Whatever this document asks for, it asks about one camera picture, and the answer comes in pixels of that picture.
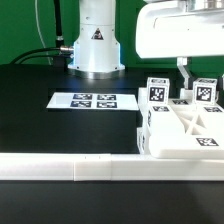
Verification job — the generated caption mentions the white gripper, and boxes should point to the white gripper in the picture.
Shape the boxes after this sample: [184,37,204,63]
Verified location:
[135,0,224,90]

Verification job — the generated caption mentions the white tagged cube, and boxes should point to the white tagged cube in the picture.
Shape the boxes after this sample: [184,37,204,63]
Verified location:
[192,78,217,105]
[147,77,170,105]

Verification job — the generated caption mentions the white chair back frame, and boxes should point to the white chair back frame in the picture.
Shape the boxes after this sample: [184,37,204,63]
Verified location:
[138,88,224,160]

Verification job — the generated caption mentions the white marker base sheet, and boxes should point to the white marker base sheet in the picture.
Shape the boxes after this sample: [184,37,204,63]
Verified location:
[47,92,138,111]

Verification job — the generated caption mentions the black cable lower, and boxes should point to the black cable lower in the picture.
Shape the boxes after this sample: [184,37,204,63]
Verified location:
[19,54,75,66]

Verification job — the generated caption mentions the black cable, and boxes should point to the black cable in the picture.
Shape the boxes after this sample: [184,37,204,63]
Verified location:
[19,54,75,66]
[9,48,75,66]

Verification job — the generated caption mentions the black cable upper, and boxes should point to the black cable upper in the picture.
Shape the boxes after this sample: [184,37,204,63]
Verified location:
[9,48,75,66]

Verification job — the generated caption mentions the thin white cable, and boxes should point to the thin white cable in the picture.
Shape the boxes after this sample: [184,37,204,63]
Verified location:
[34,0,54,67]

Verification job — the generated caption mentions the white U-shaped fence frame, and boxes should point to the white U-shaped fence frame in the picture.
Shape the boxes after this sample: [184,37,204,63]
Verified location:
[0,153,224,181]

